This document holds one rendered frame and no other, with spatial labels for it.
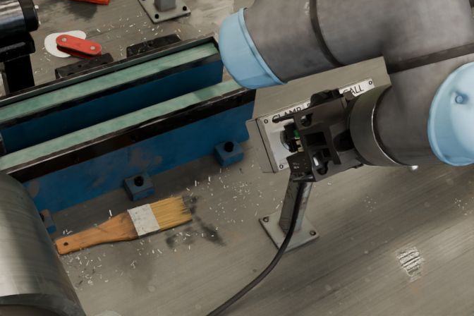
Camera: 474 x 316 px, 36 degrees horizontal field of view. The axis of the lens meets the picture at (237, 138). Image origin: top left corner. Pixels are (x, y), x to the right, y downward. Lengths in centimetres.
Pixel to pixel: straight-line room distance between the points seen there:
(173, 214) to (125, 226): 8
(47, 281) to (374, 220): 61
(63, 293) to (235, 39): 29
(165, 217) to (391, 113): 58
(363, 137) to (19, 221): 34
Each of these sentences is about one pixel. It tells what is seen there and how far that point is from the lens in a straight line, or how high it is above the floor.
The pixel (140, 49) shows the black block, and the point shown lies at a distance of 129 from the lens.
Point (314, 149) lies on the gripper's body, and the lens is 72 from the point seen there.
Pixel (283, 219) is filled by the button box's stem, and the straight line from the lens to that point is 111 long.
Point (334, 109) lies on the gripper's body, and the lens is 74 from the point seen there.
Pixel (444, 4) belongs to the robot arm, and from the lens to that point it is 58.
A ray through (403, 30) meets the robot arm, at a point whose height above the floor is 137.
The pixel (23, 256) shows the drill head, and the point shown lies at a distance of 71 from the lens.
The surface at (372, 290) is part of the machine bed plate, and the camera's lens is 110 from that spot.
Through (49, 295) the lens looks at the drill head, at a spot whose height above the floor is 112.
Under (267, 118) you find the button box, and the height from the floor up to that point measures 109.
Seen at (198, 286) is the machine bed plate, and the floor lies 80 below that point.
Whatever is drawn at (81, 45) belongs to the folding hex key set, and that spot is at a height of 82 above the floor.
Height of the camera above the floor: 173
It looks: 49 degrees down
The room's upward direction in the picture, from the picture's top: 8 degrees clockwise
